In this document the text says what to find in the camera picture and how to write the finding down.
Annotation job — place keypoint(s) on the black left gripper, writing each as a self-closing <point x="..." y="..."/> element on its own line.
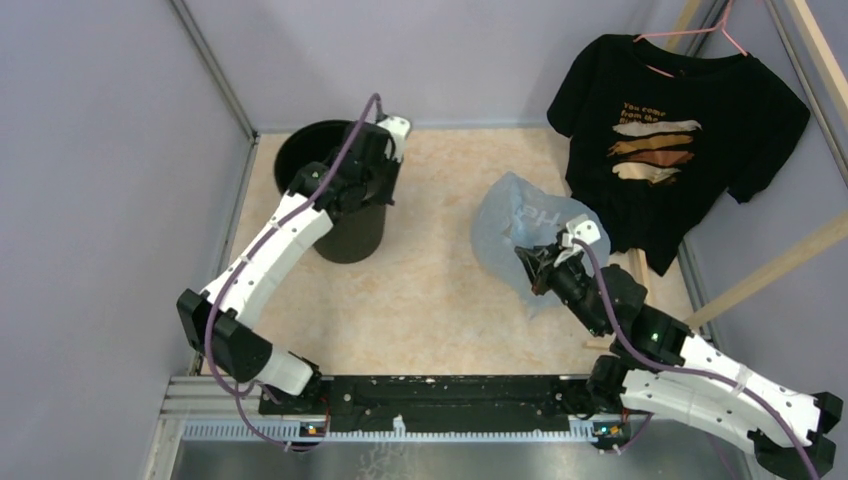
<point x="385" y="196"/>

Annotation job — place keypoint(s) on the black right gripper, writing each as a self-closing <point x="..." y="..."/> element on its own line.
<point x="540" y="264"/>

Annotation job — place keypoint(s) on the light blue plastic trash bag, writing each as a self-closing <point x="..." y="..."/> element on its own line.
<point x="514" y="213"/>

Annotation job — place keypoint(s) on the black plastic trash bin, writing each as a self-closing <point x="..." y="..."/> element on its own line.
<point x="301" y="163"/>

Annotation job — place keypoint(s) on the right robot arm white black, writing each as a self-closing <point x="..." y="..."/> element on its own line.
<point x="658" y="365"/>

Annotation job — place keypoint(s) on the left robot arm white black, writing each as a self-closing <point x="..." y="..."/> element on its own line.
<point x="220" y="320"/>

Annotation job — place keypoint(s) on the wooden stick on floor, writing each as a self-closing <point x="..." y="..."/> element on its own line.
<point x="598" y="344"/>

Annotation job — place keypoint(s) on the black printed t-shirt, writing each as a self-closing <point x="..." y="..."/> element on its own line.
<point x="656" y="138"/>

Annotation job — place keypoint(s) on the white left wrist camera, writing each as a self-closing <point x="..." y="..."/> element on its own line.
<point x="399" y="129"/>

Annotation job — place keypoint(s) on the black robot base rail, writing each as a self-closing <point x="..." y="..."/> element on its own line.
<point x="474" y="408"/>

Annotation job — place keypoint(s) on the pink wire clothes hanger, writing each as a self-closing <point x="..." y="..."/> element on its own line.
<point x="717" y="26"/>

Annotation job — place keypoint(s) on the wooden frame bar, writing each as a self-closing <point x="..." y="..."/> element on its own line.
<point x="814" y="244"/>

